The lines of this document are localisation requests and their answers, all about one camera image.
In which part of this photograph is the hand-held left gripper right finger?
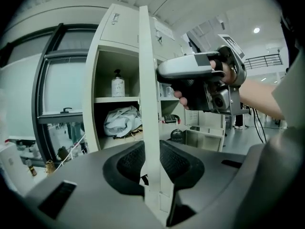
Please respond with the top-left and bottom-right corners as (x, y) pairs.
(159, 139), (246, 228)

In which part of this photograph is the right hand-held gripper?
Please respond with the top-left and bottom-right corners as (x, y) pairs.
(156, 33), (247, 115)

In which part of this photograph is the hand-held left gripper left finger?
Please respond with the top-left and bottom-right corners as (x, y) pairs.
(23, 141), (146, 229)

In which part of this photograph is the cabinet door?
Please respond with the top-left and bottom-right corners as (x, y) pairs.
(139, 5), (176, 227)

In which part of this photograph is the white metal locker cabinet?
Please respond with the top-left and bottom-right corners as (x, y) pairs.
(82, 3), (227, 154)

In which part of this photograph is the person's right forearm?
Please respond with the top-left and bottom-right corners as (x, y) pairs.
(239, 77), (286, 121)

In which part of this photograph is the person's right hand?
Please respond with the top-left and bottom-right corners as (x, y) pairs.
(173, 59), (237, 111)

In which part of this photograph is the white paper notice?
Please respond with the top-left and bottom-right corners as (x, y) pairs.
(154, 20), (175, 40)

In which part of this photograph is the black flat device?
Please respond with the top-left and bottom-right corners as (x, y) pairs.
(163, 114), (181, 124)

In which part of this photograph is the black perforated cup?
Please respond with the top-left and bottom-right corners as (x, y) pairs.
(170, 119), (183, 143)

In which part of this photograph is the golden jar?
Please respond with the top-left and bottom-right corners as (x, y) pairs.
(44, 159), (57, 177)

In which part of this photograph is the clear pump bottle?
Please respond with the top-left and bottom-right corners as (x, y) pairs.
(111, 69), (126, 98)

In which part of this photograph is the brown glass bottle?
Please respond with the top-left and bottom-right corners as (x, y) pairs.
(25, 158), (38, 177)

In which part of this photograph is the white cloth bundle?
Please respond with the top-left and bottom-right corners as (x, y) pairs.
(103, 105), (143, 137)

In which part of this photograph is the black metal railing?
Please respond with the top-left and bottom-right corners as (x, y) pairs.
(244, 53), (284, 69)

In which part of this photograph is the black framed window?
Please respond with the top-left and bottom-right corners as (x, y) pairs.
(30, 22), (97, 168)

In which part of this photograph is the right hand-held gripper camera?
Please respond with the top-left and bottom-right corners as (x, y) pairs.
(208, 89), (231, 115)

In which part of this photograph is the thin black cable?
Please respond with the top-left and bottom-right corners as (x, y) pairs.
(251, 107), (268, 143)

